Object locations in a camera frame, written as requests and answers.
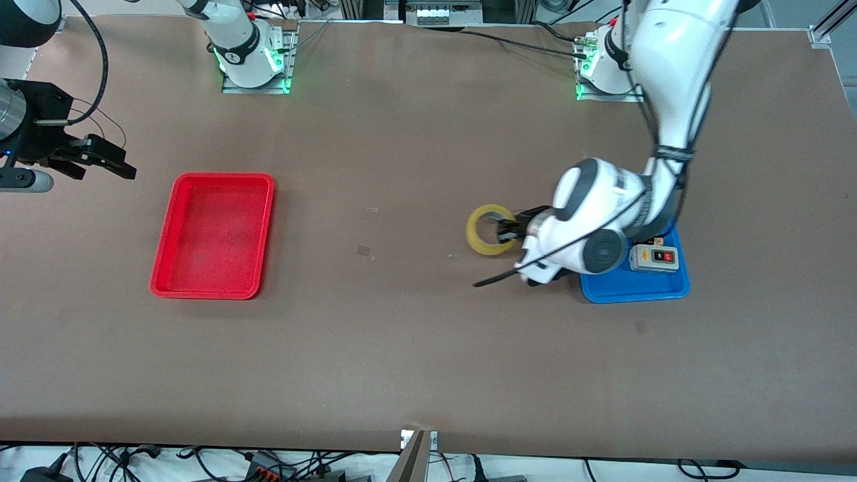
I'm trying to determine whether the yellowish clear tape roll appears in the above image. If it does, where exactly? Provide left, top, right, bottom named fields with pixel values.
left=466, top=204, right=522, bottom=257

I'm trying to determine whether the blue plastic tray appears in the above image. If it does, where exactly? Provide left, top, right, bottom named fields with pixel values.
left=579, top=221, right=691, bottom=305

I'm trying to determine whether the red plastic tray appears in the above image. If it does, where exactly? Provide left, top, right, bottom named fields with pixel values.
left=150, top=172, right=276, bottom=300

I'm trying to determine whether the white power strip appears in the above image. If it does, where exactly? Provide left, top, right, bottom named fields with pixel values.
left=415, top=5, right=481, bottom=27

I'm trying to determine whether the aluminium profile bar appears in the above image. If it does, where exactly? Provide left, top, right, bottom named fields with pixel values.
left=809, top=0, right=857, bottom=45
left=387, top=428, right=439, bottom=482

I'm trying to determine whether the black power adapter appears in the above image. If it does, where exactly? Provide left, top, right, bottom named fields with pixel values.
left=20, top=462, right=74, bottom=482

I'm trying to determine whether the orange black connector box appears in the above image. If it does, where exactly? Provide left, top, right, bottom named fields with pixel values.
left=244, top=450, right=299, bottom=482

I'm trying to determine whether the thin black cable tail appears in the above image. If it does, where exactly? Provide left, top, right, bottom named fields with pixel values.
left=472, top=266, right=526, bottom=289

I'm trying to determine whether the thick black gripper cable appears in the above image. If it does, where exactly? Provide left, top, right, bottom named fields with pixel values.
left=33, top=0, right=110, bottom=128

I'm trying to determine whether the grey on-off switch box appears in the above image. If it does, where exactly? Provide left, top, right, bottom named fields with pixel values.
left=629, top=244, right=680, bottom=274

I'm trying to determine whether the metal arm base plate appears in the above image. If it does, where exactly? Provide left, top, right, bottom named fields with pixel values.
left=221, top=20, right=299, bottom=95
left=574, top=37, right=647, bottom=103

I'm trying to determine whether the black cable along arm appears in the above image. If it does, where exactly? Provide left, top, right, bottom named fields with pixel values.
left=516, top=0, right=737, bottom=268

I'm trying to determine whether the black cable on table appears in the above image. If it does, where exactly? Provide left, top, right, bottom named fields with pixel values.
left=459, top=28, right=593, bottom=61

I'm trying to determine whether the black cable loop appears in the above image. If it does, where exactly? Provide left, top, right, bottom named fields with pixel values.
left=676, top=458, right=744, bottom=480

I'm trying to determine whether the aluminium frame post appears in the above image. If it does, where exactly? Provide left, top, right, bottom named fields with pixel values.
left=340, top=0, right=402, bottom=21

